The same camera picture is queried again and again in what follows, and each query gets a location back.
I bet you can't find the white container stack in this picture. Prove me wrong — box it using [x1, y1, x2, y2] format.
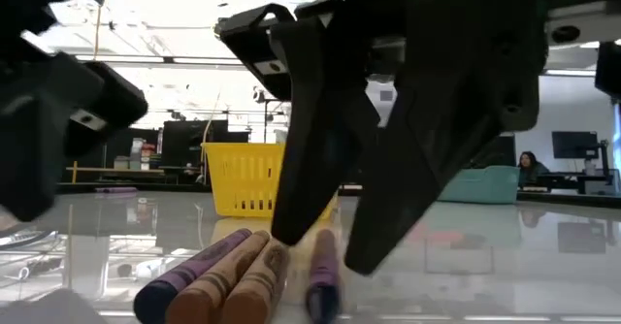
[129, 138, 146, 170]

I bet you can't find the red container stack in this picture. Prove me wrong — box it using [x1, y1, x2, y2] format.
[141, 144, 161, 170]

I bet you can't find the wooden side table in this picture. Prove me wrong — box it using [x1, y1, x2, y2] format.
[65, 166, 167, 176]

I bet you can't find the overhead light bar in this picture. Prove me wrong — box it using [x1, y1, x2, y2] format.
[75, 53, 599, 79]

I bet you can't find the black desk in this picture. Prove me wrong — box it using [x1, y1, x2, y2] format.
[516, 170, 620, 197]

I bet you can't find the black monitor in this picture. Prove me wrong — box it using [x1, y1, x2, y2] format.
[550, 130, 600, 161]

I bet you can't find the black partition panel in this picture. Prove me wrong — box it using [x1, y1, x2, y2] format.
[104, 127, 161, 184]
[161, 119, 230, 173]

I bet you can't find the person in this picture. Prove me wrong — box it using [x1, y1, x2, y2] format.
[517, 150, 552, 188]

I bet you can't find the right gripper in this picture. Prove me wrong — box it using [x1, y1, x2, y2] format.
[215, 0, 552, 276]

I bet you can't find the teal plastic basket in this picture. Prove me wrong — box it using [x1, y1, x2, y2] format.
[439, 165, 520, 205]

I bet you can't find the brown crayon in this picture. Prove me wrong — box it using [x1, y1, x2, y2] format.
[164, 230, 272, 324]
[220, 239, 291, 324]

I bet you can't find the yellow plastic basket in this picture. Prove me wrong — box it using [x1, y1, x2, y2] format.
[201, 142, 339, 221]

